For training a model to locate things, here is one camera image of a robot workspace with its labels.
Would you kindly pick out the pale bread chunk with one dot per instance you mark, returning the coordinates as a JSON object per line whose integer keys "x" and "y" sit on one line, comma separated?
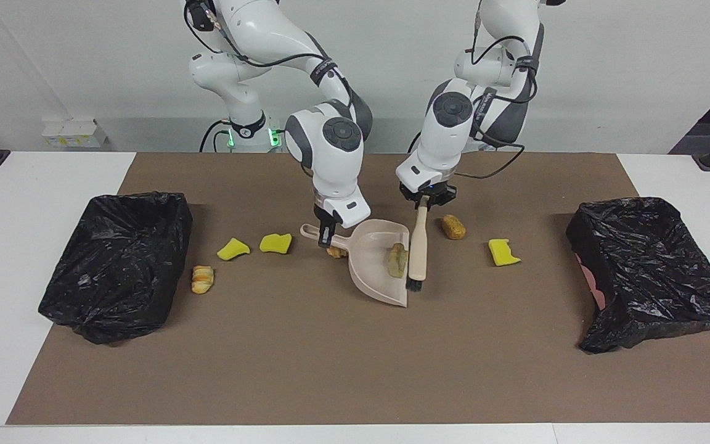
{"x": 397, "y": 262}

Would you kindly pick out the pink plastic bin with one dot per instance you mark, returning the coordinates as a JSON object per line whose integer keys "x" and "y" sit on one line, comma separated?
{"x": 592, "y": 283}

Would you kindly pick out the yellow sponge wedge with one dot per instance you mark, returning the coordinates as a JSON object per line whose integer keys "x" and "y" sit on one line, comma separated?
{"x": 232, "y": 250}

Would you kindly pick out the brown paper table mat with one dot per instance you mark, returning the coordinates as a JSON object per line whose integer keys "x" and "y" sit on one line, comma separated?
{"x": 299, "y": 370}

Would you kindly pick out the beige hand brush black bristles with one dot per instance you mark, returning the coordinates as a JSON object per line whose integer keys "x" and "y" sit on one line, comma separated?
{"x": 418, "y": 246}

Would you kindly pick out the beige plastic dustpan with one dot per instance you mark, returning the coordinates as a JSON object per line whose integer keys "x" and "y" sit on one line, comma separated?
{"x": 370, "y": 259}

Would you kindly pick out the thick yellow sponge piece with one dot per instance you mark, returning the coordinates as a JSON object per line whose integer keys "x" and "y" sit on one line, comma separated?
{"x": 275, "y": 243}

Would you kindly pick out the brown corn cob bread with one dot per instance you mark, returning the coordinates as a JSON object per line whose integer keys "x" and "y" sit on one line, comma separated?
{"x": 453, "y": 227}

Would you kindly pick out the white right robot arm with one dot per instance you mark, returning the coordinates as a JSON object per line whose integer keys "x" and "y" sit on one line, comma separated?
{"x": 330, "y": 160}

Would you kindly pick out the black trash bag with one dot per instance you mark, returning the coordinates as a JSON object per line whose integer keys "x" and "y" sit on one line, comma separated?
{"x": 651, "y": 271}
{"x": 114, "y": 265}

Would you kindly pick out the white wall socket box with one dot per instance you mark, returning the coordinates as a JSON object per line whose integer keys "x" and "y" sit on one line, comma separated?
{"x": 71, "y": 132}

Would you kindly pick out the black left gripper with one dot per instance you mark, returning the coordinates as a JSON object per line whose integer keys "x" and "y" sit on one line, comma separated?
{"x": 432, "y": 190}

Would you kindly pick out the striped croissant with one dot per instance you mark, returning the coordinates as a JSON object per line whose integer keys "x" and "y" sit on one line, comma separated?
{"x": 334, "y": 251}
{"x": 202, "y": 279}

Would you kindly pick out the yellow sponge piece green backing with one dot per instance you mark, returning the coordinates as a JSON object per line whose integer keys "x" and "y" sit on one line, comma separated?
{"x": 503, "y": 253}

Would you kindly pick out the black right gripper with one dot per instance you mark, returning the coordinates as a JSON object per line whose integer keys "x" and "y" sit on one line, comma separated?
{"x": 325, "y": 219}

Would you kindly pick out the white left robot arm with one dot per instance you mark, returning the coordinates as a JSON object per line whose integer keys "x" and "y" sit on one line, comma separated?
{"x": 447, "y": 129}

